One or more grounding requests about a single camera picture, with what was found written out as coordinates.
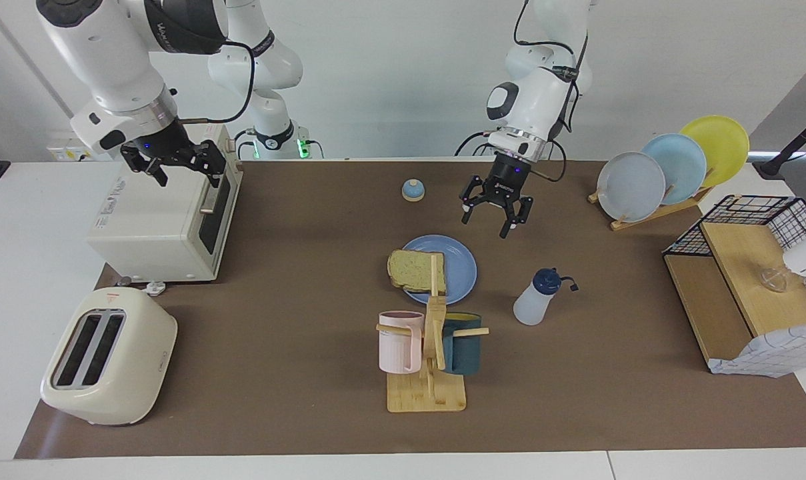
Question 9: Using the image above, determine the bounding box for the wooden plate rack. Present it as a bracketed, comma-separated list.
[588, 187, 713, 231]

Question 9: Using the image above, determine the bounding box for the yellow plate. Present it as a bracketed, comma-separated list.
[681, 115, 750, 189]

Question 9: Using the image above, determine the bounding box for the brown table mat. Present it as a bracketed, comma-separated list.
[14, 160, 806, 459]

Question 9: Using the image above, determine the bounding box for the clear glass cup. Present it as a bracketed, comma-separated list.
[760, 267, 791, 293]

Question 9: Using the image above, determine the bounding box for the black wire wooden shelf basket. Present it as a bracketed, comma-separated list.
[663, 195, 806, 378]

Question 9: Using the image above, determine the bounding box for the white bottle with navy cap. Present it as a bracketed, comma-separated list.
[513, 268, 579, 326]

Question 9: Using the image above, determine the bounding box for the light blue plate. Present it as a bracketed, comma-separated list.
[641, 133, 707, 205]

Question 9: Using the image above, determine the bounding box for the white toaster oven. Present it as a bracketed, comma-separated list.
[87, 123, 243, 283]

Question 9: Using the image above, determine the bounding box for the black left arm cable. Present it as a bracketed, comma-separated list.
[513, 0, 589, 183]

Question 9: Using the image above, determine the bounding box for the wooden mug tree rack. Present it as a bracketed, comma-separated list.
[376, 255, 490, 413]

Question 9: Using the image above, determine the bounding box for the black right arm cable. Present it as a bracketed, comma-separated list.
[178, 40, 254, 125]

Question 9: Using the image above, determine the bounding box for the dark teal mug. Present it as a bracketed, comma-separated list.
[441, 312, 483, 374]

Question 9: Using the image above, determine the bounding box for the pink mug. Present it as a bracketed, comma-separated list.
[378, 311, 425, 374]

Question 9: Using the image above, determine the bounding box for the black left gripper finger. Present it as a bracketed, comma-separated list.
[459, 175, 487, 225]
[499, 193, 535, 240]

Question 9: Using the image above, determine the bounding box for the pale grey plate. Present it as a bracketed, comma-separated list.
[597, 152, 667, 223]

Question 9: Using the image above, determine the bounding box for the slice of toast bread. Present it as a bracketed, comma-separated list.
[387, 249, 447, 295]

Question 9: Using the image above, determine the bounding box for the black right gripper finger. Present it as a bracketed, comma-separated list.
[189, 141, 227, 189]
[136, 159, 169, 188]

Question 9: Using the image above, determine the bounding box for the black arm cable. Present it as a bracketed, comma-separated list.
[513, 0, 589, 183]
[178, 40, 254, 125]

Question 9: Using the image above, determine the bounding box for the white checkered cloth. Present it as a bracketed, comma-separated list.
[707, 325, 806, 379]

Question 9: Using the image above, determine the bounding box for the black base cable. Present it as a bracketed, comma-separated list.
[455, 130, 503, 157]

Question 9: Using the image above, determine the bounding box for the blue round plate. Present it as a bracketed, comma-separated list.
[401, 235, 477, 305]

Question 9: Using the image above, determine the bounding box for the cream two-slot toaster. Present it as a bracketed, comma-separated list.
[40, 287, 178, 426]

